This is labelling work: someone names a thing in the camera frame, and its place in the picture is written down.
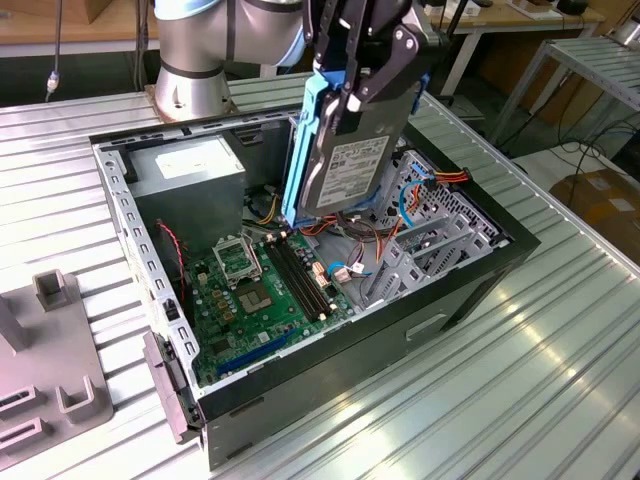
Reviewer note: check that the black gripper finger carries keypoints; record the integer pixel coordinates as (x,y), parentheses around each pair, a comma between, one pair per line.
(395,65)
(324,35)

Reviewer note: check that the hard disk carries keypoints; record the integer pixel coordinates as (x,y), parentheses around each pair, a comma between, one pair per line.
(350,170)

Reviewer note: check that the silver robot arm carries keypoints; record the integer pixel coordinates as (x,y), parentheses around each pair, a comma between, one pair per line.
(190,55)

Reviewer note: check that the metal disk bay cage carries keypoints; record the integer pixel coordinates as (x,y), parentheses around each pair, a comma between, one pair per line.
(465,240)

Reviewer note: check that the grey optical drive cage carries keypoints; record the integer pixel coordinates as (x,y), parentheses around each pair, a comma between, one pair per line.
(389,207)

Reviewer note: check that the small black device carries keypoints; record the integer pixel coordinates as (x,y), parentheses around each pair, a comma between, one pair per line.
(572,6)

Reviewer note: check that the metal slat side table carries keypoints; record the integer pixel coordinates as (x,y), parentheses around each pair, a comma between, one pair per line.
(600,65)

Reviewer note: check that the plain brown cardboard box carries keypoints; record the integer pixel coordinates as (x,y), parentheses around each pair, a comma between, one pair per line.
(117,9)

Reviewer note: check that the grey power supply unit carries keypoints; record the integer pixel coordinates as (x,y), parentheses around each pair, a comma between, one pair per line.
(190,210)

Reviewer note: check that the black RAM slot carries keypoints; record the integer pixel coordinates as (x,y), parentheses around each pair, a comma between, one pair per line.
(296,277)
(308,270)

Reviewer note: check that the wooden desk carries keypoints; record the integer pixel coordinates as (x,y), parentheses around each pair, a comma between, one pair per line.
(100,30)

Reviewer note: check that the silver metal cylinder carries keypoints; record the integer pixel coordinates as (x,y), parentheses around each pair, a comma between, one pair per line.
(629,30)

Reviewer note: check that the cardboard box with white label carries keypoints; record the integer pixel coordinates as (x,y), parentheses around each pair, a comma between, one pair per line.
(600,205)

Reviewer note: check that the CPU socket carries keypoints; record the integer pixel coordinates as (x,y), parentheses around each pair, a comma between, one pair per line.
(255,300)

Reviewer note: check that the black case fan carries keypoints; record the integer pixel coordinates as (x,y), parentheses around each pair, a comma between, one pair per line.
(169,265)

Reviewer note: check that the green motherboard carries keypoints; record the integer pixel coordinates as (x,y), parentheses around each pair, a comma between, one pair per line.
(270,325)

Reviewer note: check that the black PC case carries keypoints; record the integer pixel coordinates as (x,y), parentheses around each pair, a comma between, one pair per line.
(350,380)

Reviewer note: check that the blue expansion slot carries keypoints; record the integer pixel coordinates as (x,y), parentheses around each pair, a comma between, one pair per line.
(255,352)

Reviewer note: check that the grey card retention latch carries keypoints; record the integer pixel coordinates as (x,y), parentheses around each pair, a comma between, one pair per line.
(167,385)

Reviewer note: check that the grey parts rack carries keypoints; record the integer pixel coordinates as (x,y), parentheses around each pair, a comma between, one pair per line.
(50,350)

